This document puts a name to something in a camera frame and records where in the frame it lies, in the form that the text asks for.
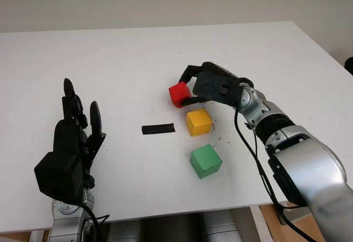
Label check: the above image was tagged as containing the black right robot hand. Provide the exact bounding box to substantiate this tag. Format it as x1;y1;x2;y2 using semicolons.
179;62;239;108

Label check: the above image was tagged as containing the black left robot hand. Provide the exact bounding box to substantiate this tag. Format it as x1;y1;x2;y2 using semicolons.
52;78;107;196

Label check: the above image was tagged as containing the red wooden cube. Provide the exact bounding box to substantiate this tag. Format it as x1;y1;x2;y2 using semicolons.
168;82;191;109

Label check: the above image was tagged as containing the yellow wooden cube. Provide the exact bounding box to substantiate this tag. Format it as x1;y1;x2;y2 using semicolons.
186;108;212;137

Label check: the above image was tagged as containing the green wooden cube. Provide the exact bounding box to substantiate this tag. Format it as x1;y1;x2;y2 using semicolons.
189;143;223;180

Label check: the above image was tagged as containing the black tape strip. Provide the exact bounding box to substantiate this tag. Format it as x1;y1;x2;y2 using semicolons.
142;122;175;136

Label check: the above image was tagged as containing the white table leg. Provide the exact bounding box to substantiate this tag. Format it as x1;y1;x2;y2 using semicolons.
249;206;265;242
29;229;45;242

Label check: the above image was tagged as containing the black chair part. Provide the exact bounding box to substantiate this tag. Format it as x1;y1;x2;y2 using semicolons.
344;57;353;76

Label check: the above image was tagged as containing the silver right robot thigh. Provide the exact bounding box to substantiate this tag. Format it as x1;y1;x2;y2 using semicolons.
204;211;240;242

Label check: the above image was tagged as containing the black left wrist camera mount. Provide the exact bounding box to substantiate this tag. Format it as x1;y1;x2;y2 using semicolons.
34;151;83;201

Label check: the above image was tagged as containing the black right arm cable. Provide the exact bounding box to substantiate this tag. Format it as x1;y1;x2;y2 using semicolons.
234;106;315;242

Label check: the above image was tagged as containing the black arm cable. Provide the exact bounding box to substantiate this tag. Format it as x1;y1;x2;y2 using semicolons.
79;203;111;242
234;106;315;242

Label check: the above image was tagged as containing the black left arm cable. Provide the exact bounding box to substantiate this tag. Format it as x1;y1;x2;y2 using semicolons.
79;203;111;242

